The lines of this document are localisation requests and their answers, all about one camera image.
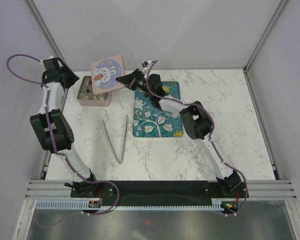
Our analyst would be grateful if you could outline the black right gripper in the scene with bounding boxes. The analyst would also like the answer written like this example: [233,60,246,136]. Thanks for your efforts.
[115,69,153,96]

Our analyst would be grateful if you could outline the pink box lid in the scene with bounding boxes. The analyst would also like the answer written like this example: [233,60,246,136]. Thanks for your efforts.
[91,54,125,95]

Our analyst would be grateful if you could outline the metal serving tongs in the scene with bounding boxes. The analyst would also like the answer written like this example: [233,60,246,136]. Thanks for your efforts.
[102,114,129,165]

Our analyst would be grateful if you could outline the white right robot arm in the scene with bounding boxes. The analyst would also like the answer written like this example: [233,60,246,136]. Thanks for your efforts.
[115,68,247,198]

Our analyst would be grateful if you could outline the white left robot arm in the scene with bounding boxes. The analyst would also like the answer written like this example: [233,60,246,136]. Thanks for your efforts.
[30,56,100,197]

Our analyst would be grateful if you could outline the pink chocolate box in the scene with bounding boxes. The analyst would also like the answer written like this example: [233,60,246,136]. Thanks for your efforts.
[76,76,113,107]

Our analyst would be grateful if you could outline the teal floral tray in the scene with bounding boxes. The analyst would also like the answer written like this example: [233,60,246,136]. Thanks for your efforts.
[132,88,184,138]

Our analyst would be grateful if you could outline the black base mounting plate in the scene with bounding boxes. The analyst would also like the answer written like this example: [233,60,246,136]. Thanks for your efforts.
[70,180,246,206]

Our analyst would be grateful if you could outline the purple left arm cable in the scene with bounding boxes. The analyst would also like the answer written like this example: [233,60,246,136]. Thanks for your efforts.
[6,53,120,230]

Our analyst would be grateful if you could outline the aluminium frame rail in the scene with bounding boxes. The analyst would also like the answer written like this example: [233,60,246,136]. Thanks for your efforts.
[23,0,68,66]

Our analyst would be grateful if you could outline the white slotted cable duct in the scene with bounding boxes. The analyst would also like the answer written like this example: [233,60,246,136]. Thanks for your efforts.
[35,199,240,213]

